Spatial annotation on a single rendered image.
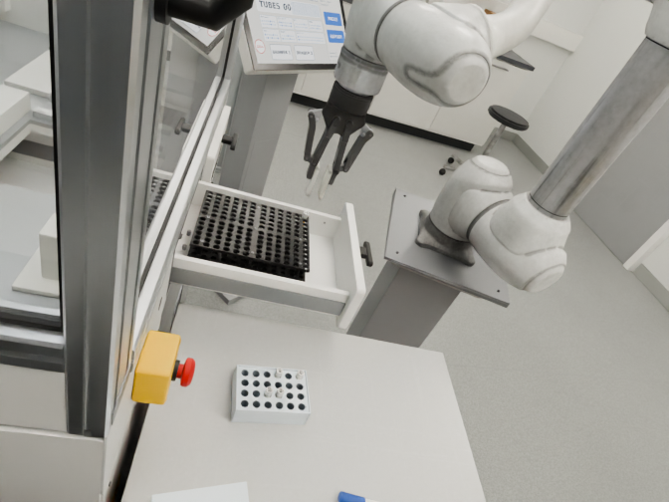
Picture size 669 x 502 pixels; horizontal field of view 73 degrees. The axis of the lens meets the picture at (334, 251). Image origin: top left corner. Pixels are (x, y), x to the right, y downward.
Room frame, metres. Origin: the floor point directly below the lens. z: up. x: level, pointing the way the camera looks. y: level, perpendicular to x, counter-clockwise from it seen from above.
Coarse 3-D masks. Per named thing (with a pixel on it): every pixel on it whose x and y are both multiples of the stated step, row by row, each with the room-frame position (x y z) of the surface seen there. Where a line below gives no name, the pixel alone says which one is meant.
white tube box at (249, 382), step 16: (240, 368) 0.47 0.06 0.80; (256, 368) 0.48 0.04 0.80; (272, 368) 0.49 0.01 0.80; (240, 384) 0.44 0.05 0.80; (256, 384) 0.46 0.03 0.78; (272, 384) 0.46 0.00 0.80; (288, 384) 0.48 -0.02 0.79; (304, 384) 0.49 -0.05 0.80; (240, 400) 0.41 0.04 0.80; (256, 400) 0.42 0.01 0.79; (272, 400) 0.44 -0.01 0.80; (288, 400) 0.45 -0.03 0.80; (304, 400) 0.46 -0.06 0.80; (240, 416) 0.40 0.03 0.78; (256, 416) 0.41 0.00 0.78; (272, 416) 0.42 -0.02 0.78; (288, 416) 0.43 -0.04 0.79; (304, 416) 0.44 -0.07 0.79
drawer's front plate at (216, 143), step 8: (224, 112) 1.05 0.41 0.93; (224, 120) 1.01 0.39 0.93; (216, 128) 0.95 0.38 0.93; (224, 128) 0.99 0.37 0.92; (216, 136) 0.92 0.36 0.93; (216, 144) 0.88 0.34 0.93; (208, 152) 0.84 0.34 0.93; (216, 152) 0.85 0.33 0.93; (208, 160) 0.82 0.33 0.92; (208, 168) 0.82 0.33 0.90; (208, 176) 0.82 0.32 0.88
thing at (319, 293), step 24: (240, 192) 0.80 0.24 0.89; (192, 216) 0.73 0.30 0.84; (312, 216) 0.85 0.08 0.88; (336, 216) 0.88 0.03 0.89; (312, 240) 0.83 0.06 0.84; (192, 264) 0.55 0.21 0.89; (216, 264) 0.57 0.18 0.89; (312, 264) 0.75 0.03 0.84; (216, 288) 0.56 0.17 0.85; (240, 288) 0.58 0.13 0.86; (264, 288) 0.59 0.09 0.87; (288, 288) 0.60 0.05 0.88; (312, 288) 0.62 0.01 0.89; (336, 312) 0.64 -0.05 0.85
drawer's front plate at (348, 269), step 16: (352, 208) 0.88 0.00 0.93; (352, 224) 0.82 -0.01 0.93; (336, 240) 0.84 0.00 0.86; (352, 240) 0.76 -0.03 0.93; (336, 256) 0.80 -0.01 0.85; (352, 256) 0.71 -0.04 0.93; (336, 272) 0.75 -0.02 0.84; (352, 272) 0.68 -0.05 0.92; (336, 288) 0.71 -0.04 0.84; (352, 288) 0.64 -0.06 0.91; (352, 304) 0.62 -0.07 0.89; (336, 320) 0.64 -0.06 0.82
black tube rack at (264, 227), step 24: (216, 192) 0.75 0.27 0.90; (216, 216) 0.69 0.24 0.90; (240, 216) 0.72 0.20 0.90; (264, 216) 0.75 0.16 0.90; (288, 216) 0.79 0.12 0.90; (192, 240) 0.59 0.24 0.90; (216, 240) 0.62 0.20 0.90; (240, 240) 0.65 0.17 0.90; (264, 240) 0.68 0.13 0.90; (288, 240) 0.75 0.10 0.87; (240, 264) 0.62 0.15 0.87; (264, 264) 0.65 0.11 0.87; (288, 264) 0.68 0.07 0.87
